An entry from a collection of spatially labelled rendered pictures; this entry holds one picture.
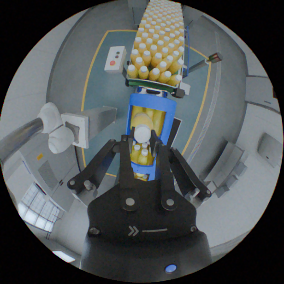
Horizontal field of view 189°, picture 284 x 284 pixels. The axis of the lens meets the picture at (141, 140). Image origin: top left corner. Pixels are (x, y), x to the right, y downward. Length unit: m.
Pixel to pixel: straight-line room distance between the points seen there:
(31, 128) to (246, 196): 3.98
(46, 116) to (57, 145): 0.21
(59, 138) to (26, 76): 2.38
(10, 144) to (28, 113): 2.34
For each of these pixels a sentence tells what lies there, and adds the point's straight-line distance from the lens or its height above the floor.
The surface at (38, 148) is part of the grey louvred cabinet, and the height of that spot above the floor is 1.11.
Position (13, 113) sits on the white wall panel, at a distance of 2.75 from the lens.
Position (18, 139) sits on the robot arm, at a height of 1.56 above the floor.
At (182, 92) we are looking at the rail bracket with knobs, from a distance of 0.71.
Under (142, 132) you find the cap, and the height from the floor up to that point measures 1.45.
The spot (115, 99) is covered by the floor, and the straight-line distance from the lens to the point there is 1.71.
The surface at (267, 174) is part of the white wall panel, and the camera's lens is 3.34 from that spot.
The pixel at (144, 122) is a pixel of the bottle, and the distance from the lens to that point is 0.22.
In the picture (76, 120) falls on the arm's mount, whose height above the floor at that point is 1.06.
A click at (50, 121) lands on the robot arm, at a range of 0.68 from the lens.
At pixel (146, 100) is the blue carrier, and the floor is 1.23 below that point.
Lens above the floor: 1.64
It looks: 65 degrees down
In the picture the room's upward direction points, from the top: 180 degrees counter-clockwise
